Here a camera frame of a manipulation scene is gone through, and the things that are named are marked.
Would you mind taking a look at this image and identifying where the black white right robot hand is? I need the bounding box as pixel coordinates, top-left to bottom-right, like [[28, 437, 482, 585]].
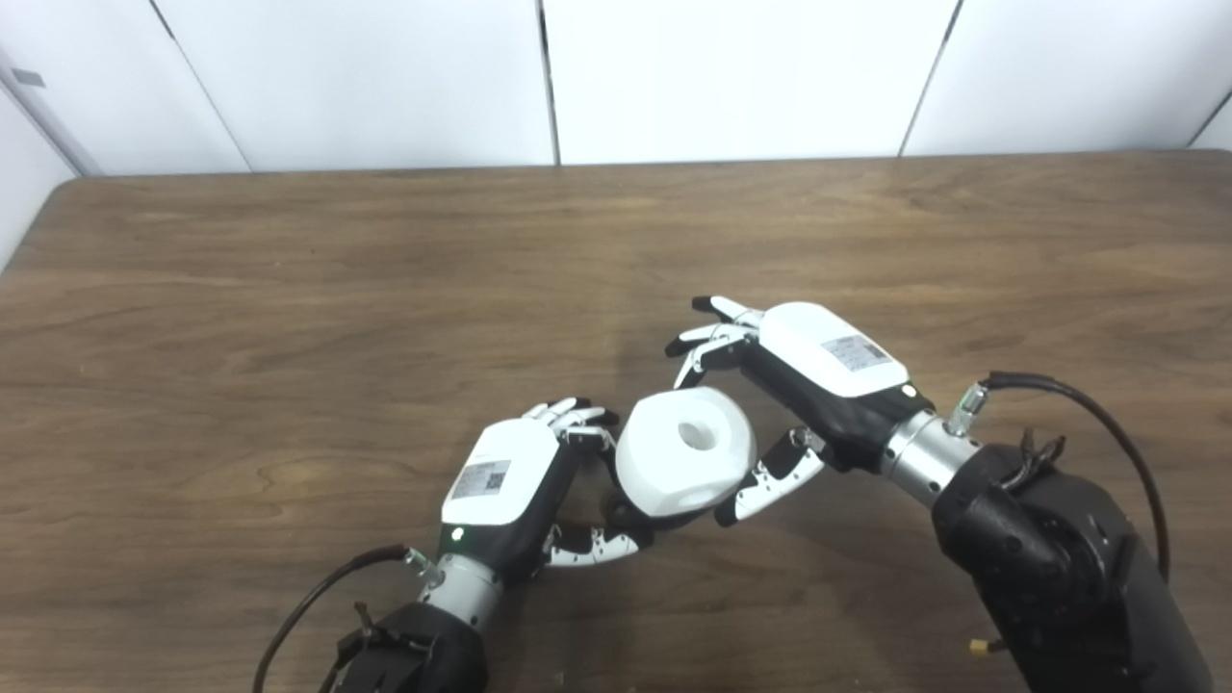
[[664, 295, 935, 528]]

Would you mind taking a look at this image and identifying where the round white plastic piece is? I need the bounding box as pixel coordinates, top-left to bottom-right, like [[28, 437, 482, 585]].
[[615, 386, 757, 522]]

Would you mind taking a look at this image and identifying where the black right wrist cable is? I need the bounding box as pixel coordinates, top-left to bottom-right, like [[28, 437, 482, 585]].
[[980, 371, 1171, 584]]

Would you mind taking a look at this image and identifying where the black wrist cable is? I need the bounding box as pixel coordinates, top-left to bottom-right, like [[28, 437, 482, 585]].
[[980, 371, 1171, 584], [252, 544, 417, 693]]

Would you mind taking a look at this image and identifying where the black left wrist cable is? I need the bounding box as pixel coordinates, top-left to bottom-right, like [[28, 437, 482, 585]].
[[252, 544, 417, 693]]

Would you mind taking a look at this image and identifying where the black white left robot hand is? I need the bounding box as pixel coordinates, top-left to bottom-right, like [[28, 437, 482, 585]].
[[439, 397, 655, 584]]

